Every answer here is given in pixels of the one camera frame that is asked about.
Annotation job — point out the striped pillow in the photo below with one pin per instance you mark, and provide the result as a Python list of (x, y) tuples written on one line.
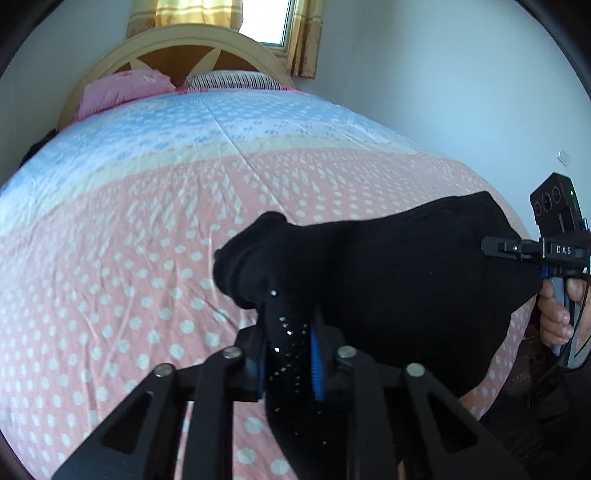
[(231, 79)]

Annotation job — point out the narrow yellow curtain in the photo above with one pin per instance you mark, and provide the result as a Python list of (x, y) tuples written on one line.
[(304, 37)]

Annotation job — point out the black pants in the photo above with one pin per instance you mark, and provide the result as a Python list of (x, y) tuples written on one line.
[(392, 277)]

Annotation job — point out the person's right hand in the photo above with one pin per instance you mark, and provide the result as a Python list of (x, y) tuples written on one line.
[(554, 318)]

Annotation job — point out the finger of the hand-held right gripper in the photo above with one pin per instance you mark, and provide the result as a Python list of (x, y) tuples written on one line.
[(508, 247)]

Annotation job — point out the cream wooden headboard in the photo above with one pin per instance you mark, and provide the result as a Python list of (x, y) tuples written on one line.
[(184, 50)]

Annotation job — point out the dark cloth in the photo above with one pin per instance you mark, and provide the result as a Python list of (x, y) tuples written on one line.
[(37, 145)]

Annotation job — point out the person's dark clothing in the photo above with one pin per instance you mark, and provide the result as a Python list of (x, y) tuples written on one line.
[(545, 424)]

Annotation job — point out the white wall socket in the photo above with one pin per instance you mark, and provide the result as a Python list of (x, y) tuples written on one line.
[(563, 157)]

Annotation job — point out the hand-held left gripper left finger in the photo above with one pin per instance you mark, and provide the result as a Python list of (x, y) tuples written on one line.
[(262, 378)]

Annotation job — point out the window behind headboard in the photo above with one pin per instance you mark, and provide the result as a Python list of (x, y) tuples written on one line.
[(268, 21)]

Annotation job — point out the polka dot bedspread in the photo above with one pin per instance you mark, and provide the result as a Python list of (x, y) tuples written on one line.
[(138, 230)]

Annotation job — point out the pink pillow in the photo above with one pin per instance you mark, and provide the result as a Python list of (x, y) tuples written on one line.
[(120, 90)]

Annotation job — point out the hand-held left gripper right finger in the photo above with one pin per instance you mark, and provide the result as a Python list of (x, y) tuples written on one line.
[(316, 364)]

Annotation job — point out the wide yellow curtain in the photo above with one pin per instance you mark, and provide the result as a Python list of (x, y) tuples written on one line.
[(184, 14)]

